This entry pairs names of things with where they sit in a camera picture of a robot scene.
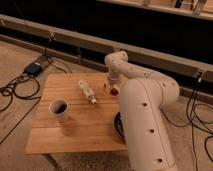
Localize black power adapter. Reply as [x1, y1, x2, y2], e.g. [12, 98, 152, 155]
[24, 63, 42, 76]

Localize wooden rail beam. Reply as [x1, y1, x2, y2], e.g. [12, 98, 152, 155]
[0, 14, 213, 82]

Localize red pepper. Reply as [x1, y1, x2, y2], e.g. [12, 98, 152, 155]
[110, 87, 119, 96]

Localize wooden table board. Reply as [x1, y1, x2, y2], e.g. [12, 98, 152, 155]
[26, 73, 127, 154]

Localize white mug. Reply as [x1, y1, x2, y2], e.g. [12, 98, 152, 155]
[49, 99, 68, 122]

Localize small white bottle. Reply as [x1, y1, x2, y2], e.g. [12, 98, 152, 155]
[78, 80, 97, 104]

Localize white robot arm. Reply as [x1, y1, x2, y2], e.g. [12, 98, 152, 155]
[105, 51, 180, 171]

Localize black cables at right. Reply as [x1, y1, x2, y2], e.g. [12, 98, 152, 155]
[159, 73, 213, 171]

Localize black bowl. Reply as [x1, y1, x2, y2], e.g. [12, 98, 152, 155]
[114, 113, 125, 141]

